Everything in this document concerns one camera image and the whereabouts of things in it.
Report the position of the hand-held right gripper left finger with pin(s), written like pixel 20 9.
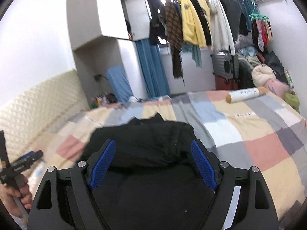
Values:
pixel 103 165

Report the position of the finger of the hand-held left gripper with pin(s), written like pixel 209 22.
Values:
pixel 31 159

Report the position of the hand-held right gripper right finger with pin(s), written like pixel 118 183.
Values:
pixel 205 165

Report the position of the black puffer jacket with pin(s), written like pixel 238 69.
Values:
pixel 148 148

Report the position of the pile of clothes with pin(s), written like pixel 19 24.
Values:
pixel 247 50

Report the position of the person's left hand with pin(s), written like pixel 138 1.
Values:
pixel 16 192

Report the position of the white patterned pillow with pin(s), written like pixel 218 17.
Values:
pixel 39 171

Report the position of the bed with patchwork sheet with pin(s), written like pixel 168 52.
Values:
pixel 251 136

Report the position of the cream quilted headboard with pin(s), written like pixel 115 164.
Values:
pixel 43 105

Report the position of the clutter of small bottles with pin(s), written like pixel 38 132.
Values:
pixel 106 99

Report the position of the white rolled mat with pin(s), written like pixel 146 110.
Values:
pixel 244 95

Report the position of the red suitcase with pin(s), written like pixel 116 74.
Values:
pixel 221 85

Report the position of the dark backpack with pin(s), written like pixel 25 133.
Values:
pixel 244 74

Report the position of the grey suitcase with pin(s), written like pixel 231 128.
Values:
pixel 219 64

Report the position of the pink plush cushion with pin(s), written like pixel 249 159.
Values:
pixel 275 88

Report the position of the cream plush cushion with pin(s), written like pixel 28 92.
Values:
pixel 262 75

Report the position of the blue curtain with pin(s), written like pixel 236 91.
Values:
pixel 152 69

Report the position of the green stool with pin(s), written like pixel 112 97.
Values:
pixel 291 100

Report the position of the teal hanging cloth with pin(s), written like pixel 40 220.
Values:
pixel 195 55

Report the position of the black bag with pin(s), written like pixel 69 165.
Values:
pixel 274 63

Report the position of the hanging black garment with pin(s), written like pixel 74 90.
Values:
pixel 206 31

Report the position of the white hoodie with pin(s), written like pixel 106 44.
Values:
pixel 221 31

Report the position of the brown houndstooth scarf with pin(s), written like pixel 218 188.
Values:
pixel 174 33

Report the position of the yellow fleece hoodie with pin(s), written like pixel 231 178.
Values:
pixel 189 24

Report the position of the hanging socks and underwear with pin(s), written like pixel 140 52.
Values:
pixel 262 34

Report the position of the hanging black jacket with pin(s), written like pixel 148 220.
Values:
pixel 154 21

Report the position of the white wardrobe cabinet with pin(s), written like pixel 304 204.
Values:
pixel 91 9

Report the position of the green clip hanger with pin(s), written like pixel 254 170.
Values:
pixel 257 16

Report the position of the dark grey garment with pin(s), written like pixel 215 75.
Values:
pixel 231 9

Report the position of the pale yellow garment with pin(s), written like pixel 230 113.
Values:
pixel 205 7

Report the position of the teal garment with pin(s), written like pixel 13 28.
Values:
pixel 248 9

